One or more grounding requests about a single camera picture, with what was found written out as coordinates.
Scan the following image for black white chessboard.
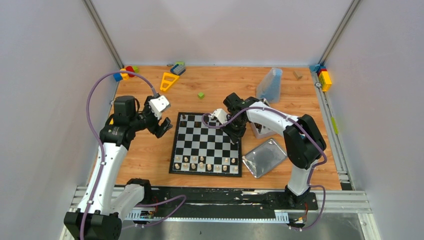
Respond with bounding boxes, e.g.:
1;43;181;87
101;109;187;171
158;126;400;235
169;112;243;178

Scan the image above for small wooden block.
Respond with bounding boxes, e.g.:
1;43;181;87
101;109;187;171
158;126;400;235
293;70;303;80

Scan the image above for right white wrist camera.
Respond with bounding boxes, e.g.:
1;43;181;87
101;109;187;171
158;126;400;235
210;108;228;125

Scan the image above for blue grey toy block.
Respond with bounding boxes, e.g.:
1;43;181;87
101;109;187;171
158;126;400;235
170;61;186;76

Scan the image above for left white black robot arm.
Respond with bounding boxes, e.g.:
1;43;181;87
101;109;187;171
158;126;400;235
64;94;172;240

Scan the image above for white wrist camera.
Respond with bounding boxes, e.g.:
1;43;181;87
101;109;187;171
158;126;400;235
210;108;228;125
148;95;171;120

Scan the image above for yellow cylinder block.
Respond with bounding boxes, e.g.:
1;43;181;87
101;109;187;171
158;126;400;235
120;68;130;81

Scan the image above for yellow triangular toy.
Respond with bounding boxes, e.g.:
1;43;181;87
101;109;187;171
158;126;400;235
159;72;180;92

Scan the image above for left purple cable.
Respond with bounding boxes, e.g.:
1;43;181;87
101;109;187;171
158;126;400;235
78;70;187;240

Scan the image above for silver metal tray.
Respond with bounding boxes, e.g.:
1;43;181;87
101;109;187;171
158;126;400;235
242;138;288;179

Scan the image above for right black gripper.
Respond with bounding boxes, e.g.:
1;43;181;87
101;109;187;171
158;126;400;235
220;116;247;144

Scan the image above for yellow lego brick stack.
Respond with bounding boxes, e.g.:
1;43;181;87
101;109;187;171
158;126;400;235
318;70;332;92

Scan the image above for red cylinder block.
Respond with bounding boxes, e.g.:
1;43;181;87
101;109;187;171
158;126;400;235
125;65;135;78

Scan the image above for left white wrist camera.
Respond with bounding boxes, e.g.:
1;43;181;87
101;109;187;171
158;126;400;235
148;95;171;120

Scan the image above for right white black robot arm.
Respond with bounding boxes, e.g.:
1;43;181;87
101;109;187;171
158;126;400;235
218;92;327;209

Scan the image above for white metal box dark pieces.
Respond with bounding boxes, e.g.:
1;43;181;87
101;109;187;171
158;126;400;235
247;109;277;139

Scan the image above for purple cable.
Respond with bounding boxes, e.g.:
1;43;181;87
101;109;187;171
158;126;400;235
201;106;328;232
78;70;187;240

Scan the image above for small green cube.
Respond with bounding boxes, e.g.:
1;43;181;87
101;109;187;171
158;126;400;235
197;92;205;99

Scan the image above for clear plastic container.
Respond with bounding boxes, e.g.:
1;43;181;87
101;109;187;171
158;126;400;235
255;67;283;104

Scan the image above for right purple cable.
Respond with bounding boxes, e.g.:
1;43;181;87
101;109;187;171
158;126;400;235
201;106;328;232

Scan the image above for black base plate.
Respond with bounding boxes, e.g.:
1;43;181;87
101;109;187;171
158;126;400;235
141;186;319;219

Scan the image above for blue cube block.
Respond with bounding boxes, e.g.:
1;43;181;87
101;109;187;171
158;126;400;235
113;73;123;82

